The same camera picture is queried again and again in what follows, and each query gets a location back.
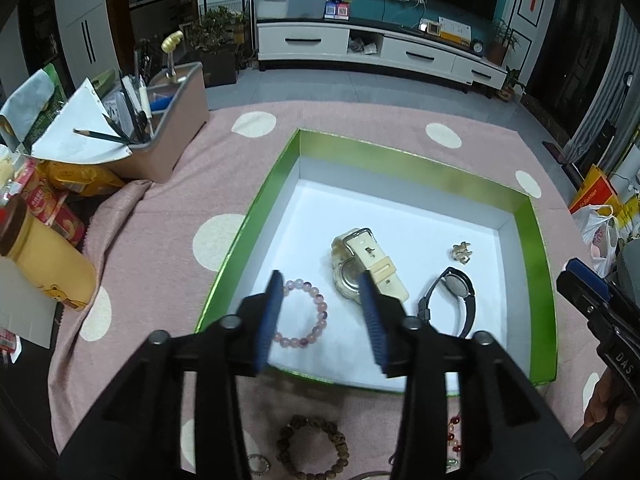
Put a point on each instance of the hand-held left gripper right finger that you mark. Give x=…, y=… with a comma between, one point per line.
x=372, y=320

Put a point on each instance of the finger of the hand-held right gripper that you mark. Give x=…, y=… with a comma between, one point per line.
x=585, y=270
x=575, y=292

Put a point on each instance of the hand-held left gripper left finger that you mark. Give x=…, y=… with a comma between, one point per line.
x=267, y=320

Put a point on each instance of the small gold ornament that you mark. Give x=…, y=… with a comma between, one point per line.
x=462, y=253

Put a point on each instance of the green cardboard box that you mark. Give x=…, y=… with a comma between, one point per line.
x=400, y=210

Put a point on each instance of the person's right hand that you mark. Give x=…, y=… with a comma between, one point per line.
x=597, y=397

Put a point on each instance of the white plastic bag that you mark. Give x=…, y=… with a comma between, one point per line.
x=597, y=240

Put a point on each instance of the cream wristwatch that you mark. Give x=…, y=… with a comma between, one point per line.
x=370, y=255

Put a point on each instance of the orange paper bag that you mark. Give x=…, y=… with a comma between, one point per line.
x=595, y=190

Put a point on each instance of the black wristwatch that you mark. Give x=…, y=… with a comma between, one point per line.
x=452, y=285

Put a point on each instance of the striped grey curtain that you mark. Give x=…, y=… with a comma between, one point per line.
x=605, y=100

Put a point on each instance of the small potted plant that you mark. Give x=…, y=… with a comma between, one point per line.
x=510, y=85

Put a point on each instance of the pink polka-dot tablecloth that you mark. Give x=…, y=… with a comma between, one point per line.
x=350, y=120

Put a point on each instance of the pink desk organizer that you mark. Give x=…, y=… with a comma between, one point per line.
x=175, y=130

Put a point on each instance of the yellow jar with brown lid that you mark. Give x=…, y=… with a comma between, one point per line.
x=45, y=265

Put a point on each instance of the yellow snack packet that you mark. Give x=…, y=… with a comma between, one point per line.
x=80, y=180

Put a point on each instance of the red snack packet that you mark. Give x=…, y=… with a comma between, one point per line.
x=55, y=210

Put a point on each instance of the dark pencil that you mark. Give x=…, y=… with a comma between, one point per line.
x=117, y=127
x=100, y=135

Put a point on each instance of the tall potted plant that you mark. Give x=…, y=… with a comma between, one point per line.
x=500, y=40

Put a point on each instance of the black alarm clock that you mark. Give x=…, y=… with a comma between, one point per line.
x=478, y=48

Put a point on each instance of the bonsai plant in dark planter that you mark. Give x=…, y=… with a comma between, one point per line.
x=215, y=65

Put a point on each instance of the desk calendar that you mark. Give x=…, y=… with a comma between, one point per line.
x=455, y=32

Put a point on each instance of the white paper sheet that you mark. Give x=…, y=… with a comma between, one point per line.
x=75, y=115

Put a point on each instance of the white television stand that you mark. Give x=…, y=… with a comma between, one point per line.
x=310, y=40

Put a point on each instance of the small pink display device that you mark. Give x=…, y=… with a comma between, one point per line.
x=429, y=26

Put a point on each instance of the cream knobbed stick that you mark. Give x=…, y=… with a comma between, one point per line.
x=172, y=40

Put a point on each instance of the green packet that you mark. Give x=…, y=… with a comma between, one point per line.
x=42, y=120

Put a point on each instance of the clear plastic storage box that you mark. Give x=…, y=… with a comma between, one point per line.
x=285, y=2

